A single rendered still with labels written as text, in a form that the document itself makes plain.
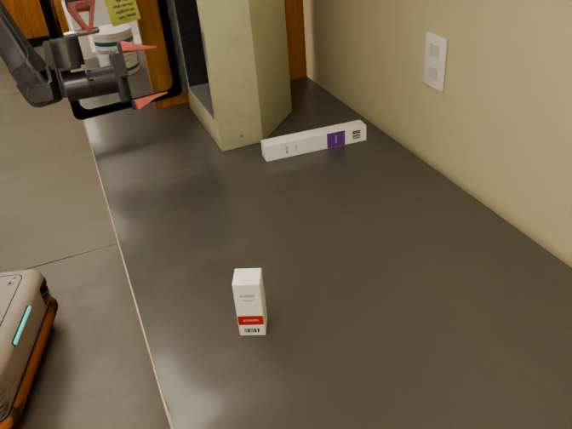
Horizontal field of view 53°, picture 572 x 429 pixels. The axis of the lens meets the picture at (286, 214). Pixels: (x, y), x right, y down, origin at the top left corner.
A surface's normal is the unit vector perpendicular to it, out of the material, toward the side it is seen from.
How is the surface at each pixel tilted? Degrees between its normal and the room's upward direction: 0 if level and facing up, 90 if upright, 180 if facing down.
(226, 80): 90
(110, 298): 0
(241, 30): 90
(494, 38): 90
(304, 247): 0
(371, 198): 0
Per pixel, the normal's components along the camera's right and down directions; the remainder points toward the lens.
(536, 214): -0.92, 0.27
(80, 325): -0.07, -0.83
